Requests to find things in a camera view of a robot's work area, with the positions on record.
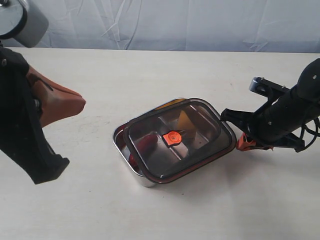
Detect yellow cheese wedge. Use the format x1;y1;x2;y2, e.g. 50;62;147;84
176;110;196;139

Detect dark transparent lid orange valve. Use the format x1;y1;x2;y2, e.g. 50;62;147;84
122;97;237;183

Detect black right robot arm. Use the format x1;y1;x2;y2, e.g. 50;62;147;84
220;59;320;153

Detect steel two-compartment lunch box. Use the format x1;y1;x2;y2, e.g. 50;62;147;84
112;97;226;188

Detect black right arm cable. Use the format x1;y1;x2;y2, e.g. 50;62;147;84
297;116;320;148

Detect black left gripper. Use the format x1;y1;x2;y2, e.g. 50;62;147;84
0;47;86;184

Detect light blue backdrop cloth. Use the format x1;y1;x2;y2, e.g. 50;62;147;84
0;0;320;54

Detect red sausage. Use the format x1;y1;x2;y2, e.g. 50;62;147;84
128;134;158;172

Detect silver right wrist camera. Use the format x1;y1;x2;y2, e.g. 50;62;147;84
249;77;290;99

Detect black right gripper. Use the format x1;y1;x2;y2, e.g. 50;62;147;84
221;94;305;152

